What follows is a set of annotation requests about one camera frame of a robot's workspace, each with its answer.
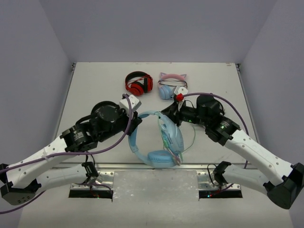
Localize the pink blue cat-ear headphones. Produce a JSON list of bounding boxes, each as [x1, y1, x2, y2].
[[158, 72, 188, 100]]

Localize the black headphones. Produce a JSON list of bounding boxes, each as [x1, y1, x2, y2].
[[91, 101, 119, 122]]

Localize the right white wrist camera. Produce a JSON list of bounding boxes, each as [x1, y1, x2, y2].
[[173, 86, 189, 104]]

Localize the light blue headphones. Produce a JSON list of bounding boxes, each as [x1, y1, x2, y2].
[[128, 111, 184, 169]]

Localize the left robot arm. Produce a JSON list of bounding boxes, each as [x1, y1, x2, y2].
[[0, 97, 141, 206]]

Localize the green headphone cable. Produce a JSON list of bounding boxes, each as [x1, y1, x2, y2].
[[156, 111, 197, 167]]

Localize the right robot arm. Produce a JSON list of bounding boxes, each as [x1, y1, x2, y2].
[[161, 93, 304, 209]]

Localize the red headphones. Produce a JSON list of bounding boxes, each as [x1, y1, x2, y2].
[[125, 71, 153, 96]]

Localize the metal rail bracket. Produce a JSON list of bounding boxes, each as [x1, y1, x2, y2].
[[51, 162, 240, 190]]

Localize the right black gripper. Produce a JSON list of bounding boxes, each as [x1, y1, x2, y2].
[[159, 100, 209, 127]]

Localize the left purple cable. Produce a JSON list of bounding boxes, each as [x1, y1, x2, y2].
[[0, 94, 133, 213]]

